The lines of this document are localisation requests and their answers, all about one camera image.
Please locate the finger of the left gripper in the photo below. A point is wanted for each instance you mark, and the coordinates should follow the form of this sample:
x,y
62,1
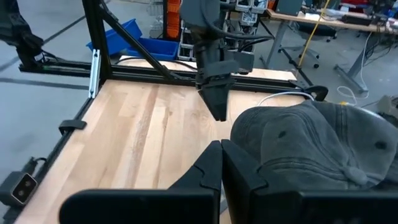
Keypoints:
x,y
224,102
212,99

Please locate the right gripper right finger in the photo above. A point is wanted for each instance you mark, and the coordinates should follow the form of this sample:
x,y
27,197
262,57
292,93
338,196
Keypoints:
x,y
280,208

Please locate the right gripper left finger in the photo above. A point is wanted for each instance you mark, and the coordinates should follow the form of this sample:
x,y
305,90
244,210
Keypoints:
x,y
140,208

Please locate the dark green baseball cap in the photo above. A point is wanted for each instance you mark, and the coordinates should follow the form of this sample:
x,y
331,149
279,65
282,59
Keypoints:
x,y
311,146

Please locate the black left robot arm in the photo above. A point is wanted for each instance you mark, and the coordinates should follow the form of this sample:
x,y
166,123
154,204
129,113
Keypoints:
x,y
211,37

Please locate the blue plastic bin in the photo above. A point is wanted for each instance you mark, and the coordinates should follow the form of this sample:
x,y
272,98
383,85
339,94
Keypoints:
x,y
155,48
115,37

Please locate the orange storage rack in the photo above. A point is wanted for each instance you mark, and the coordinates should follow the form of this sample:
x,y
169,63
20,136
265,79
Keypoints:
x,y
173,18

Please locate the black office chair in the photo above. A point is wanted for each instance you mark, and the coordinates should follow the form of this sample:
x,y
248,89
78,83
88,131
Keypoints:
x,y
311,31

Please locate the black table clamp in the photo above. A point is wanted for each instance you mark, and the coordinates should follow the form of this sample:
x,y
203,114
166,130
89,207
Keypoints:
x,y
72,125

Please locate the wooden top desk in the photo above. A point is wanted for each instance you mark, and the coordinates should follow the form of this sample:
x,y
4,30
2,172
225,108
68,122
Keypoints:
x,y
326,22

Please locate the grey object on floor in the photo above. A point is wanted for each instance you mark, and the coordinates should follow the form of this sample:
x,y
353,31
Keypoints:
x,y
388,105

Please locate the silver frame corner plate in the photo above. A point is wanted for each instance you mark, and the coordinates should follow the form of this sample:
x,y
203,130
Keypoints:
x,y
94,74

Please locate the grey camera box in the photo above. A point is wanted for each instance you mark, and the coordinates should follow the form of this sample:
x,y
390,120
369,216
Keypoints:
x,y
18,188

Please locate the black aluminium table frame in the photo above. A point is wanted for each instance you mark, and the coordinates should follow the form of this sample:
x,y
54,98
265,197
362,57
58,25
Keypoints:
x,y
98,31

